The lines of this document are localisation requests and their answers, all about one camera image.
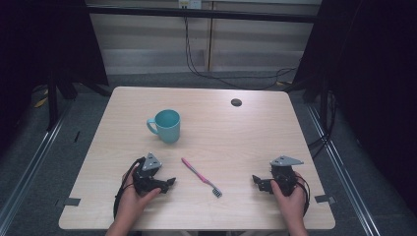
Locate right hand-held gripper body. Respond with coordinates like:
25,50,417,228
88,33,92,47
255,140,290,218
269,154,305,198

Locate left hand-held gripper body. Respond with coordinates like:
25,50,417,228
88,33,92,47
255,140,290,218
132,151,165,198

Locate pink toothbrush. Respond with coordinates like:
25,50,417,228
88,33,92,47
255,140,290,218
181,157,223,199

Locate teal cup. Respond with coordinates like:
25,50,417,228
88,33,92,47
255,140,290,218
146,108,182,145

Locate person's right hand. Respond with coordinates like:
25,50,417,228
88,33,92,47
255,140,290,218
270,172,308,227

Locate person's left hand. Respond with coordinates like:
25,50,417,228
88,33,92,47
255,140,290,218
114,164,162,227

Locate black metal stand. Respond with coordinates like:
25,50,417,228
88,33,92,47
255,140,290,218
46,70,61,133

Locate black curtain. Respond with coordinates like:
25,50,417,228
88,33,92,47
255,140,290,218
292,0,417,215
0,0,110,139

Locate yellow floor scrap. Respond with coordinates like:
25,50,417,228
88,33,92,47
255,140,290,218
33,95,49,109

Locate black horizontal bar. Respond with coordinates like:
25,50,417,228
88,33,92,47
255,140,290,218
86,5,321,24

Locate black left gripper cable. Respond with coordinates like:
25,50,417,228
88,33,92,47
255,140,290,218
112,156,146,220

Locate black floor cables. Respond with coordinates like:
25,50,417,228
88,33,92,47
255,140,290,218
307,90,339,159

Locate metal floor rail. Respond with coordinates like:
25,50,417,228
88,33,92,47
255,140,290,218
305,103,383,236
0,99,74,229

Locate black hanging wall cable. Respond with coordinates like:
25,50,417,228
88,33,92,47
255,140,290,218
183,16,299,90

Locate white wall outlet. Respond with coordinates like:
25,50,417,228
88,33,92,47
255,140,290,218
178,0,203,10

